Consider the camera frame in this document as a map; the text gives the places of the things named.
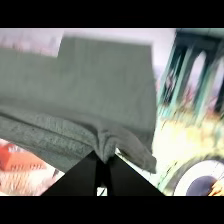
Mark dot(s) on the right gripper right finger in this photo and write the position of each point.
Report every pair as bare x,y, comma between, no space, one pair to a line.
130,181

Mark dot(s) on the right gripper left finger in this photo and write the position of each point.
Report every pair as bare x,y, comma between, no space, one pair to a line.
78,180

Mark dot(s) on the grey garment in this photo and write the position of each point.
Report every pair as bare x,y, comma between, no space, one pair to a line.
93,100

